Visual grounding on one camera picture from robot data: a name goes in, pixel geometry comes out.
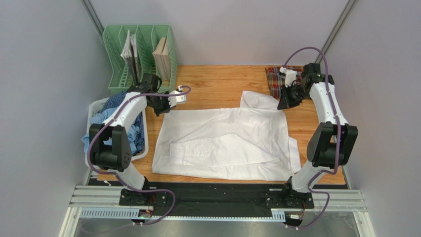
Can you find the white laundry basket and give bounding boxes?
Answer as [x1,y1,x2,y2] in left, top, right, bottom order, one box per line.
[86,98,149,161]

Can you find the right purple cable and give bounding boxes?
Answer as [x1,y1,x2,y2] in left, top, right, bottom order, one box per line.
[283,46,343,230]

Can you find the beige books in organizer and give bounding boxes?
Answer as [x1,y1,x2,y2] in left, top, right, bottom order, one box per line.
[152,37,171,81]

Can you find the folded red plaid shirt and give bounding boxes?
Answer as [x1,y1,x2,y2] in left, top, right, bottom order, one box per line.
[265,65,303,99]

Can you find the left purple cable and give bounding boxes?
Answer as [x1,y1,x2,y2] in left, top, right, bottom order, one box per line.
[86,86,192,228]

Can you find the aluminium frame rail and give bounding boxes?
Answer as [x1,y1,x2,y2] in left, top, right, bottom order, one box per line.
[59,178,375,237]

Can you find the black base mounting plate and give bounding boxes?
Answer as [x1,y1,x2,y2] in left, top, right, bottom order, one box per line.
[88,179,349,219]

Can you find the light blue crumpled shirt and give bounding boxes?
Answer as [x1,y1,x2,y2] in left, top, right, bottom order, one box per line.
[89,107,144,155]

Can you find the magazines in organizer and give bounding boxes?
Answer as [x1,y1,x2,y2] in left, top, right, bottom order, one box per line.
[121,30,142,85]

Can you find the dark blue checked shirt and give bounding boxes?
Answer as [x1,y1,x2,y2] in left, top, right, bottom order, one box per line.
[98,91,145,155]

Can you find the green plastic file organizer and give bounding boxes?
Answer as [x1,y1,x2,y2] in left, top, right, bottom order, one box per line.
[102,25,178,94]

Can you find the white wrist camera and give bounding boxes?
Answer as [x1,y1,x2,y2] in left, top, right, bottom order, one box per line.
[279,67,297,87]
[168,85,187,108]

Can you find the purple cable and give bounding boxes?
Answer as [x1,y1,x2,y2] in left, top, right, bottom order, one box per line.
[283,46,343,230]
[86,86,192,228]

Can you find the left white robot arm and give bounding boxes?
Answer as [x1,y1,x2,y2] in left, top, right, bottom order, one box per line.
[86,74,185,206]

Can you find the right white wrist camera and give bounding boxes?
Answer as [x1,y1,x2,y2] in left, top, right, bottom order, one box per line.
[279,67,297,87]

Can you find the white long sleeve shirt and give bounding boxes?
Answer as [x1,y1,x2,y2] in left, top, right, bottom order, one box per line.
[152,91,301,181]

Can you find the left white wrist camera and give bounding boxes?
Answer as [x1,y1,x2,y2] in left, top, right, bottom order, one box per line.
[168,85,187,108]

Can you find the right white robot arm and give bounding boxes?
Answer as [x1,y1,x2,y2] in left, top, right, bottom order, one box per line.
[264,63,358,208]

